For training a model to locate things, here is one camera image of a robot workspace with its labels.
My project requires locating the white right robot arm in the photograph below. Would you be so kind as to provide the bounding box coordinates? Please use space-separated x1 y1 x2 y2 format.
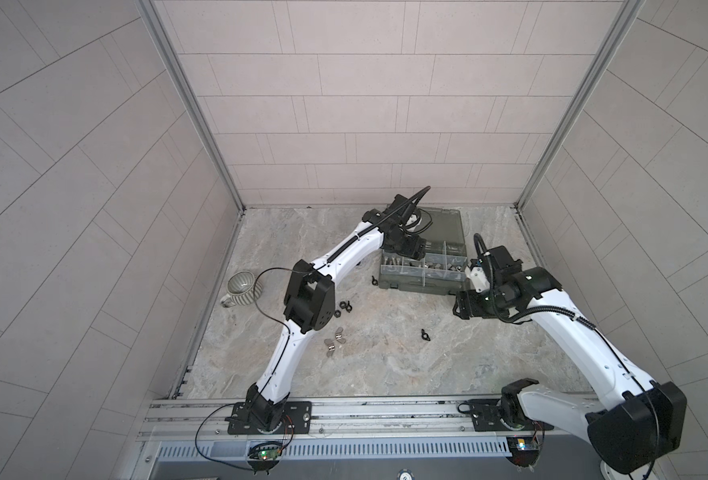
453 235 687 479

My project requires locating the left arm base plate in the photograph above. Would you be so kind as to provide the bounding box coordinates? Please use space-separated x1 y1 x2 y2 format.
225 401 312 435

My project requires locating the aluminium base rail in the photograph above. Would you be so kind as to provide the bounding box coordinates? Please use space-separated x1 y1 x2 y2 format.
139 395 567 441

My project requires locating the green plastic organizer box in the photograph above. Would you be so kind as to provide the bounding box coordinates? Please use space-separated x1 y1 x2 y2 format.
378 208 468 296

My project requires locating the right circuit board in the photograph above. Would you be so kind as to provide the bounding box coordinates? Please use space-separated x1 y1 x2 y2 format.
506 436 541 469

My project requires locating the left circuit board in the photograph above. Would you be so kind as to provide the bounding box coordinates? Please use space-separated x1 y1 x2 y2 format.
248 441 284 462

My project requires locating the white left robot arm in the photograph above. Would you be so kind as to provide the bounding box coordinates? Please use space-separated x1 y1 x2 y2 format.
236 186 430 433

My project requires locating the silver wing nut pair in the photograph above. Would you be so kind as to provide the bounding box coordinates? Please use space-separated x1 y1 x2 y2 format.
324 327 347 358

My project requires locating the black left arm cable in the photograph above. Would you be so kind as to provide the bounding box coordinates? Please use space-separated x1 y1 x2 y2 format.
194 266 307 472

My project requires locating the circuit board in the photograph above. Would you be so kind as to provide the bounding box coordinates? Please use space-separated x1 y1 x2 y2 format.
248 441 284 462
506 436 541 469

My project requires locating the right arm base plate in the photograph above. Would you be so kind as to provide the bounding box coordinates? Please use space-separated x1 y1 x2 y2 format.
456 398 554 432

